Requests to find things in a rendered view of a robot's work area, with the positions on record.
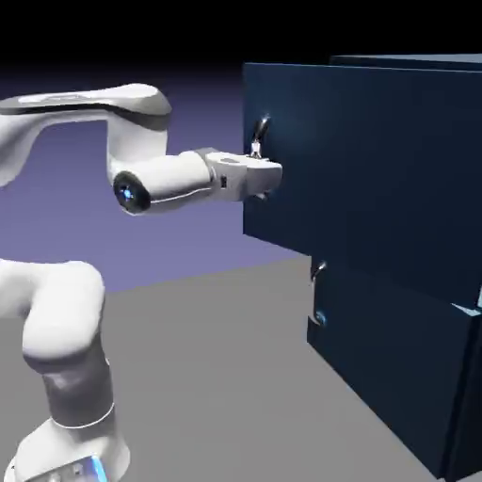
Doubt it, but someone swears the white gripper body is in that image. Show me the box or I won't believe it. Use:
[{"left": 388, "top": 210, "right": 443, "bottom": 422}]
[{"left": 244, "top": 155, "right": 284, "bottom": 201}]

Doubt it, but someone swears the large curved metal handle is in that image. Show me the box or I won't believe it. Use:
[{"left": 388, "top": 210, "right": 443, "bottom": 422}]
[{"left": 249, "top": 113, "right": 273, "bottom": 201}]

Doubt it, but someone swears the small curved metal handle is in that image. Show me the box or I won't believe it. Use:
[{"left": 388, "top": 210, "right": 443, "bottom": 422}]
[{"left": 307, "top": 260, "right": 328, "bottom": 328}]

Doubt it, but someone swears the dark blue cabinet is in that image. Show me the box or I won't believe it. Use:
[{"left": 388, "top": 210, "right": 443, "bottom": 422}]
[{"left": 243, "top": 53, "right": 482, "bottom": 482}]

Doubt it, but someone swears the dark blue wide cabinet door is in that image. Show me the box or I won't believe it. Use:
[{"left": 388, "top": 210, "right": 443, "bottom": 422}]
[{"left": 243, "top": 62, "right": 482, "bottom": 308}]

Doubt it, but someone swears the dark blue narrow cabinet door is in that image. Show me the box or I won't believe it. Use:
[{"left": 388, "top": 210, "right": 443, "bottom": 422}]
[{"left": 306, "top": 257, "right": 474, "bottom": 482}]

